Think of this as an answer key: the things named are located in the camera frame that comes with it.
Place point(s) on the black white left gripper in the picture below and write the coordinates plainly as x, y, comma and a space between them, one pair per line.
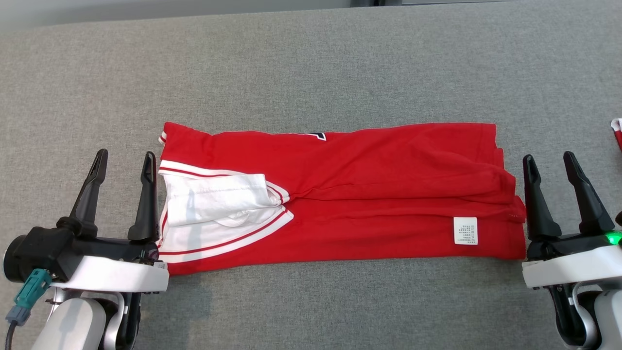
116, 274

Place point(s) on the grey partition post with feet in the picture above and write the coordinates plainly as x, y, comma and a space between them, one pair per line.
369, 2

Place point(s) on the red shorts with white stripes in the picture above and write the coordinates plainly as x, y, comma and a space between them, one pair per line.
618, 136

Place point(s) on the red white basketball jersey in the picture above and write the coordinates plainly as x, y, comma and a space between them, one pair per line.
364, 170

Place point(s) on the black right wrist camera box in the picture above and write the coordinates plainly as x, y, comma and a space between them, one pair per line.
619, 218

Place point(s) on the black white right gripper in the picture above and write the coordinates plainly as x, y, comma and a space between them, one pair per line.
568, 267

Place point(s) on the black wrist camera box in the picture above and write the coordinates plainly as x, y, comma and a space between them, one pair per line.
39, 250
619, 218

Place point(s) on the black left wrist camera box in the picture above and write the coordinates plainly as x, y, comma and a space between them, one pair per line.
39, 250

